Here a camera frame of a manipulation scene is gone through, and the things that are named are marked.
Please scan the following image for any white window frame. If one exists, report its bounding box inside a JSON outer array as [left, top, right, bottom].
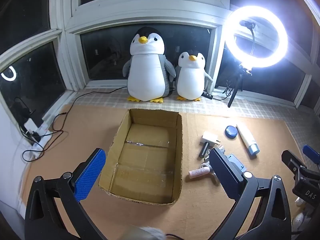
[[0, 0, 320, 110]]

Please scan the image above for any white power strip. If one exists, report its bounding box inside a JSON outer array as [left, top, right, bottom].
[[21, 127, 54, 153]]

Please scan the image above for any black stick-shaped gadget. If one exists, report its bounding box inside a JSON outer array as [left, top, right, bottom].
[[199, 142, 211, 159]]

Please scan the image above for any white plugged charger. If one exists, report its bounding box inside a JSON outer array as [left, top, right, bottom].
[[24, 119, 38, 133]]

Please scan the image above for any cardboard box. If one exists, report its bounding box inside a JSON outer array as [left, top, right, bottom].
[[98, 108, 183, 207]]

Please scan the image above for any black ring light tripod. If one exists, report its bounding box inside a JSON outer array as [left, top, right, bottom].
[[227, 64, 252, 108]]

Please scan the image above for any pink lip balm tube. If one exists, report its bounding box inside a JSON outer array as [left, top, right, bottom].
[[188, 167, 213, 179]]

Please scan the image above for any checked beige cloth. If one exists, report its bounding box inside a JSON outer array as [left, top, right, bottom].
[[60, 86, 320, 155]]

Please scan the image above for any looped black cable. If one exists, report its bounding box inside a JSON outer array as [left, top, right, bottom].
[[22, 114, 67, 162]]

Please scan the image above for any small penguin plush toy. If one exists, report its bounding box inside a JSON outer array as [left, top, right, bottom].
[[174, 52, 213, 102]]

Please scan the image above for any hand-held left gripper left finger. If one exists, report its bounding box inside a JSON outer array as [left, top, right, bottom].
[[24, 148, 118, 240]]

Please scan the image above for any white ring light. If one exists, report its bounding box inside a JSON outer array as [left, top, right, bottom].
[[222, 5, 288, 68]]

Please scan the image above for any brown cork mat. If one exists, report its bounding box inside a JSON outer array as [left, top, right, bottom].
[[21, 104, 313, 240]]

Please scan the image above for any white lotion tube blue cap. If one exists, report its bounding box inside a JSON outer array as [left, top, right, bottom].
[[236, 124, 260, 155]]

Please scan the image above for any round blue jar lid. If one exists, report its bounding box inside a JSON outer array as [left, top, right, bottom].
[[224, 125, 238, 139]]

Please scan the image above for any long black cable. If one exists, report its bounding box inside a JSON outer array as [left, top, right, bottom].
[[64, 86, 128, 117]]

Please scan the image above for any white power adapter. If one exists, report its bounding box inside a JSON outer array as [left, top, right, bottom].
[[201, 131, 223, 148]]

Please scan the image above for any small black plugged charger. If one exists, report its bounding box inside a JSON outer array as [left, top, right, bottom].
[[27, 131, 42, 143]]

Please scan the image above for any blue plastic card holder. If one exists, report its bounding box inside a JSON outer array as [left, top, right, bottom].
[[224, 152, 247, 174]]

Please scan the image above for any black ring light cable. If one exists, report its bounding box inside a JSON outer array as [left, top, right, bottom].
[[212, 80, 234, 102]]

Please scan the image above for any large penguin plush toy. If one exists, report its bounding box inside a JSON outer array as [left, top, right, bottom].
[[122, 26, 177, 103]]

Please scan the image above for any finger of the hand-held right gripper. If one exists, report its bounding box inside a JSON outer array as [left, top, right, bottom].
[[281, 149, 309, 180], [302, 144, 320, 164]]

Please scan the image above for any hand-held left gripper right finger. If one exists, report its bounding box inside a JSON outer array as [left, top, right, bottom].
[[209, 147, 293, 240]]

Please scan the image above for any person's right hand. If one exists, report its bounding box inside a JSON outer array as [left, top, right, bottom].
[[292, 197, 308, 231]]

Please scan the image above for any grey fuzzy cloth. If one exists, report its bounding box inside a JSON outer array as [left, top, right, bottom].
[[119, 226, 166, 240]]

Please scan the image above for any black power adapter block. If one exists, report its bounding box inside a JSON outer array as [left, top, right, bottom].
[[31, 112, 45, 128]]

